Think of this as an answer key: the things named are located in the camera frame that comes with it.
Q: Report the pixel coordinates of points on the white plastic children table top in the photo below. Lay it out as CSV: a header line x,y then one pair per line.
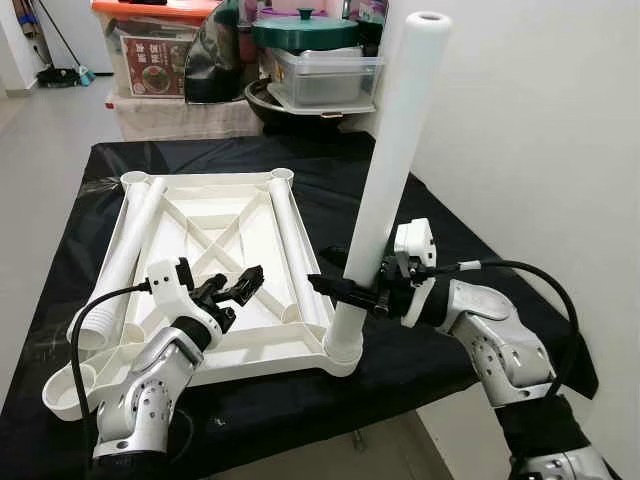
x,y
250,345

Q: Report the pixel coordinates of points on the black tablecloth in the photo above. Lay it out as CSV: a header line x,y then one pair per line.
x,y
300,410

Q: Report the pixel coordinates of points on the clear tape strip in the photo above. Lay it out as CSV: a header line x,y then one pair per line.
x,y
100,186

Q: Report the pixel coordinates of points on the black wok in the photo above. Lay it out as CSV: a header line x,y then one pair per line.
x,y
265,105

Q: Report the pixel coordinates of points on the beige cloth covered bench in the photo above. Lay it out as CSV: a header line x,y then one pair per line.
x,y
180,120

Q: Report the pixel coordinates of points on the clear plastic container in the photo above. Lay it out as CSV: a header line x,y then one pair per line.
x,y
325,80

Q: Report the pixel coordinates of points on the dark plastic bag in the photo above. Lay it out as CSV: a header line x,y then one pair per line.
x,y
210,65

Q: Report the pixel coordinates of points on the green round pot lid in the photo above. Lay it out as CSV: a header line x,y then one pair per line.
x,y
305,35

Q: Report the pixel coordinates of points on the floor mop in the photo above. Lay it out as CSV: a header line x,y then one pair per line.
x,y
62,76

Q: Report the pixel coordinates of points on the clear storage box orange lid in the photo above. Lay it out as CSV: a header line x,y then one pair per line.
x,y
150,8

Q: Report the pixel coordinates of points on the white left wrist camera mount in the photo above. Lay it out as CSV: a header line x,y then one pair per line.
x,y
170,280

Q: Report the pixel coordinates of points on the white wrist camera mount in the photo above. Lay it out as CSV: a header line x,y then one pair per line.
x,y
170,280
415,240

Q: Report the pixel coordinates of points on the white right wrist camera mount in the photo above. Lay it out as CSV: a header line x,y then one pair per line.
x,y
415,240

